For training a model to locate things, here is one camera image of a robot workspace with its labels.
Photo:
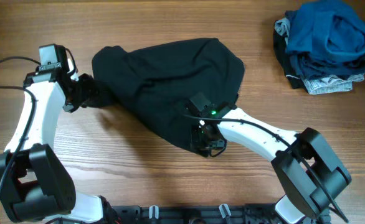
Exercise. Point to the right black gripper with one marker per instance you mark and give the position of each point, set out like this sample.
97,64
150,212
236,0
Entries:
197,141

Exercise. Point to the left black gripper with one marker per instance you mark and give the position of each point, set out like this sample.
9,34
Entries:
91,89

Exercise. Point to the black t-shirt with logo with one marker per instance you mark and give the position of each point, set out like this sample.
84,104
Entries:
156,83

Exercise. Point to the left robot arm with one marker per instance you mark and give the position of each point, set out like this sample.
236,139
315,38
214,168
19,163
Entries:
34,185

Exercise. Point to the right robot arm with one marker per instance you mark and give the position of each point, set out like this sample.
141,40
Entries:
310,172

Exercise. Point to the black garment under pile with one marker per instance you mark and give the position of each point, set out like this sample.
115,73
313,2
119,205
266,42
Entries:
279,46

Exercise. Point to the blue crumpled garment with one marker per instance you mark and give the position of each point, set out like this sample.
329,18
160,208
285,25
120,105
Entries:
326,38

